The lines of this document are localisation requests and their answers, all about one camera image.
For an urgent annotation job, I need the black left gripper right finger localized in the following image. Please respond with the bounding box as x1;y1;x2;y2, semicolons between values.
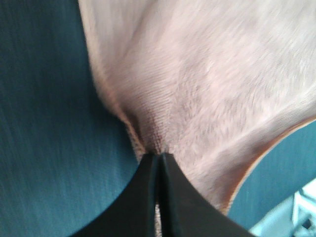
158;154;252;237

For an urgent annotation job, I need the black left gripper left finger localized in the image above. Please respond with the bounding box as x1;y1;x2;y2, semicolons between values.
74;154;158;237

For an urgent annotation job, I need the brown microfibre towel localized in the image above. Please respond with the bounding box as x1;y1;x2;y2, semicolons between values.
79;0;316;217

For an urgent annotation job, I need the white woven storage basket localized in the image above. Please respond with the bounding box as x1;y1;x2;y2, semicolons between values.
249;179;316;237

